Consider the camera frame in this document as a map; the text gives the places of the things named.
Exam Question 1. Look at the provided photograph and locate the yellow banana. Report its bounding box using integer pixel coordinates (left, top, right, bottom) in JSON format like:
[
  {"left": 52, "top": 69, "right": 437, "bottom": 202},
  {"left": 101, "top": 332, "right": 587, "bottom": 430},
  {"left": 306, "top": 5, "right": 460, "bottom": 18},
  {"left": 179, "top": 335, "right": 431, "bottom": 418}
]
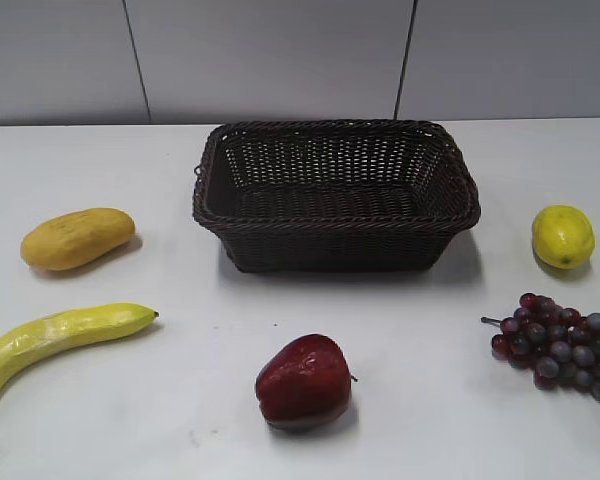
[{"left": 0, "top": 303, "right": 159, "bottom": 392}]

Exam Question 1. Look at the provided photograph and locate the black woven basket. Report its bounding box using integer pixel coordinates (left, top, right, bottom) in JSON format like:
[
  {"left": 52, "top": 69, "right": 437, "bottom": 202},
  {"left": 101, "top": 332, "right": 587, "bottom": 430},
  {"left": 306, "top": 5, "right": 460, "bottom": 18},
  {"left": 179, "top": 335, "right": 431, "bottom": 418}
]
[{"left": 193, "top": 119, "right": 481, "bottom": 273}]

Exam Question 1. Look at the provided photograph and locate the red apple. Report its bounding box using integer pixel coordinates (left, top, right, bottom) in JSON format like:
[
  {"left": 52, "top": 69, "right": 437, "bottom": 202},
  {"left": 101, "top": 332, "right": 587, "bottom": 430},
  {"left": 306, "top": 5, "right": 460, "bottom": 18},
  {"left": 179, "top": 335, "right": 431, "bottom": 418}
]
[{"left": 254, "top": 333, "right": 352, "bottom": 431}]

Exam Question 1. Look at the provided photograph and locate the yellow mango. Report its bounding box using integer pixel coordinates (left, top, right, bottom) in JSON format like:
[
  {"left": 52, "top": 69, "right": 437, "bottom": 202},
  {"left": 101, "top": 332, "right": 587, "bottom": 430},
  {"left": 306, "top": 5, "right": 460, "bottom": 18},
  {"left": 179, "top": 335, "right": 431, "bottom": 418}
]
[{"left": 20, "top": 208, "right": 136, "bottom": 272}]

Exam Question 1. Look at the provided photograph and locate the yellow lemon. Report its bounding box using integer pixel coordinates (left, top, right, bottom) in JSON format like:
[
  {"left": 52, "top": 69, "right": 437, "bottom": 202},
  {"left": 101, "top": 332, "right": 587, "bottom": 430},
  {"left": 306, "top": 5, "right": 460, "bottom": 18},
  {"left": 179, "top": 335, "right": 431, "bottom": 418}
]
[{"left": 532, "top": 205, "right": 596, "bottom": 270}]

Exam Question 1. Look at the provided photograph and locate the purple grape bunch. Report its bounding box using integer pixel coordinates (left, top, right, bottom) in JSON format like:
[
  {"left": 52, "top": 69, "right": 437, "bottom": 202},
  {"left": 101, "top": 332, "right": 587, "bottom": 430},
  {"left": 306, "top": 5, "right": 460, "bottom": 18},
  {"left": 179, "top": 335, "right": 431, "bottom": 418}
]
[{"left": 480, "top": 293, "right": 600, "bottom": 403}]

